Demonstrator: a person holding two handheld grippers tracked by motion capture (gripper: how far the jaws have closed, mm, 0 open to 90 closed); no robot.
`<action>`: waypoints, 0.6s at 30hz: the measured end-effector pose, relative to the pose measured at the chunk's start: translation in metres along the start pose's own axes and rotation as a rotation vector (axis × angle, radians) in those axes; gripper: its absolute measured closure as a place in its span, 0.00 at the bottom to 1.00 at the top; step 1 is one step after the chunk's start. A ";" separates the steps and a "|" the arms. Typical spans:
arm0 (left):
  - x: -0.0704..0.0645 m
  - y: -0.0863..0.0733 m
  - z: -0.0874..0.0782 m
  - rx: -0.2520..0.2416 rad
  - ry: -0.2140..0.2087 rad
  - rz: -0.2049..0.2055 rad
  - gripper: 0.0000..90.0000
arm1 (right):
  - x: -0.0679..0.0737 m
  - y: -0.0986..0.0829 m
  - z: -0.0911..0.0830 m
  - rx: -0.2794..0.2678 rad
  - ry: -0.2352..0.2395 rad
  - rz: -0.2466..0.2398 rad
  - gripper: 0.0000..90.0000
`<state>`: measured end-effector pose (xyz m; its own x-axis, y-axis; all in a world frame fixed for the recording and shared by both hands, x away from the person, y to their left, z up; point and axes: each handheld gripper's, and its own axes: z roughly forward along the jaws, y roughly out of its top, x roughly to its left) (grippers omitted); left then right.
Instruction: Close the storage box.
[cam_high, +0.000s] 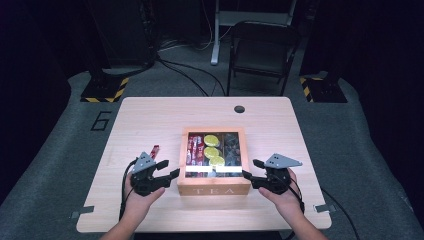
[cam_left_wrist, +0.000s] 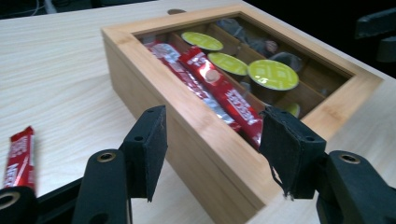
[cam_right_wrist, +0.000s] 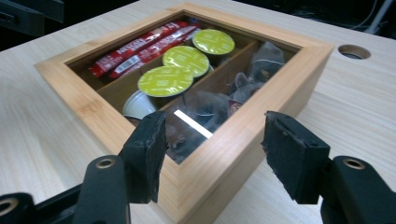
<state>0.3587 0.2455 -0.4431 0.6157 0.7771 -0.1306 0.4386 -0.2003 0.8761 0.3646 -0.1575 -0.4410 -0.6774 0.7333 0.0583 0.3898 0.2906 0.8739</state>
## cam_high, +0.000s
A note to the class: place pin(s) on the white desk frame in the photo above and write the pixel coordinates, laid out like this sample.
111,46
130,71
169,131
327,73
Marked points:
218,20

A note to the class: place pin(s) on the yellow round tea packet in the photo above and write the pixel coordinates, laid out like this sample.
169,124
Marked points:
212,152
211,140
217,161

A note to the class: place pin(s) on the dark tea packets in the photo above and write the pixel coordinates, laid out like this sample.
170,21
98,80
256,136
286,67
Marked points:
232,148

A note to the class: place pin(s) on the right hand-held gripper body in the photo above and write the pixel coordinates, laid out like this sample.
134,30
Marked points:
276,180

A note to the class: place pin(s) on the black folding chair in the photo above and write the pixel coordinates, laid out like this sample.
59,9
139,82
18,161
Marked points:
263,56

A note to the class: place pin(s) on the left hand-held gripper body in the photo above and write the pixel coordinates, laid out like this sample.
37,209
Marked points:
146,181

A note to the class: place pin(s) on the person's right hand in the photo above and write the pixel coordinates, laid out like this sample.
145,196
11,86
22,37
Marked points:
286,203

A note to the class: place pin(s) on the grey tape piece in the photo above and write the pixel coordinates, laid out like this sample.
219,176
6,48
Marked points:
325,208
82,211

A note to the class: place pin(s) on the red tea packet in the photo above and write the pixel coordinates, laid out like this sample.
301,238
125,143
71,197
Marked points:
200,150
154,151
191,150

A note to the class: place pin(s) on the wooden tea box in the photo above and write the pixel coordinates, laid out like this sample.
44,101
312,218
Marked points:
213,186

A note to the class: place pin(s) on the person's left hand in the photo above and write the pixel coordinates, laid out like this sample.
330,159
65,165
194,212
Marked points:
138,203

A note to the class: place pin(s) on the black stand with striped base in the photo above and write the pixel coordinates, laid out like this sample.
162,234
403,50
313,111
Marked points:
105,88
320,88

